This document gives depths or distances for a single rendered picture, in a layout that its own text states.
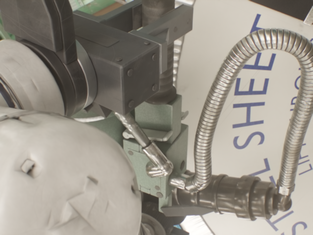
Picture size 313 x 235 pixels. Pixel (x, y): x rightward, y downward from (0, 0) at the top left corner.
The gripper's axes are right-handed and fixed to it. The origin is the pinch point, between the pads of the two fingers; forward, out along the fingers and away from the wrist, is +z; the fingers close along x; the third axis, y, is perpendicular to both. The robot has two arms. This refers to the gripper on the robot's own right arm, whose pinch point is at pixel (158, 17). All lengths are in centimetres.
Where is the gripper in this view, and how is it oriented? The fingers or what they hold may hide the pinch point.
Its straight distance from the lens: 52.1
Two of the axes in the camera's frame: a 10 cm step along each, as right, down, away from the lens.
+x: 7.9, 3.6, -4.9
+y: 0.0, 8.1, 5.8
